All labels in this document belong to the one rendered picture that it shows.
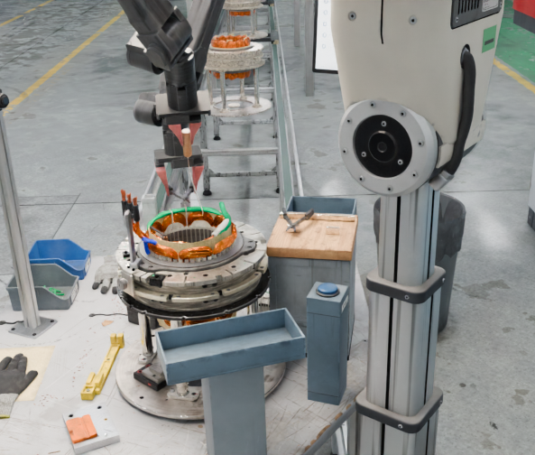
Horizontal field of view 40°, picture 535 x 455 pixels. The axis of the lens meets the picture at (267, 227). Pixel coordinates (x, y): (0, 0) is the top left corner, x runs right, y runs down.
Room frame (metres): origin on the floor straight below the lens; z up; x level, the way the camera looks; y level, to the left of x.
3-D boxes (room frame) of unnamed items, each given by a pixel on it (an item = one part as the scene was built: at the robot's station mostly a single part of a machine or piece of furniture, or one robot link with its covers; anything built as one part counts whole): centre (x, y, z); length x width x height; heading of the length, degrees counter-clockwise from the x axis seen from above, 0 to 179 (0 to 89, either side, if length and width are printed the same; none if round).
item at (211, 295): (1.28, 0.14, 1.06); 0.09 x 0.04 x 0.01; 85
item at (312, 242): (1.55, -0.11, 1.05); 0.20 x 0.19 x 0.02; 169
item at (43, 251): (1.95, 0.61, 0.82); 0.16 x 0.14 x 0.07; 91
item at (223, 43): (3.71, 0.15, 1.05); 0.22 x 0.22 x 0.20
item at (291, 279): (1.55, -0.11, 0.91); 0.19 x 0.19 x 0.26; 79
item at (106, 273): (1.91, 0.44, 0.79); 0.24 x 0.12 x 0.02; 0
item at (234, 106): (3.71, 0.15, 0.94); 0.39 x 0.39 x 0.30
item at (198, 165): (1.56, 0.17, 1.21); 0.07 x 0.07 x 0.09; 11
